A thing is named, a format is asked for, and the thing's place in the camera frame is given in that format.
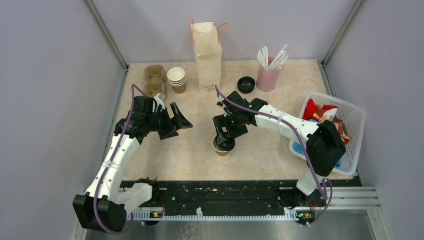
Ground pink straw holder cup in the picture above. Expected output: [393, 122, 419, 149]
[256, 64, 281, 92]

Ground black plastic cup lid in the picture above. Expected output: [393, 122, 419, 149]
[213, 136, 236, 152]

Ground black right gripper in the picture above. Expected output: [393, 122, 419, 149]
[213, 111, 248, 145]

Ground white wrapped straws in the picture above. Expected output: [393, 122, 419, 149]
[256, 44, 289, 72]

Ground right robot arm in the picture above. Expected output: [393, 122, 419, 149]
[213, 89, 346, 206]

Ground spare black cup lid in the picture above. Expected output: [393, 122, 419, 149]
[237, 76, 256, 94]

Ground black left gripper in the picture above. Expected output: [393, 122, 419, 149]
[146, 102, 193, 140]

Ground blue cartoon packet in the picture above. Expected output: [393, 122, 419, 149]
[292, 142, 343, 169]

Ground white plastic basket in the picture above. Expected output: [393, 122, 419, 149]
[298, 92, 367, 176]

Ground cream paper gift bag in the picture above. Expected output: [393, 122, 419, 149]
[188, 18, 229, 93]

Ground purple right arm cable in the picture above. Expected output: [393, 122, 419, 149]
[215, 85, 334, 228]

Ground brown pulp cup carrier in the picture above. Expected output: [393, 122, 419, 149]
[144, 64, 168, 97]

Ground red snack packet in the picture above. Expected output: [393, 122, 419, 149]
[302, 99, 352, 146]

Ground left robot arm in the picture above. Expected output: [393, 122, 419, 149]
[72, 96, 193, 234]

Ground stack of paper cups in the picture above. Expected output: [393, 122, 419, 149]
[167, 67, 187, 94]

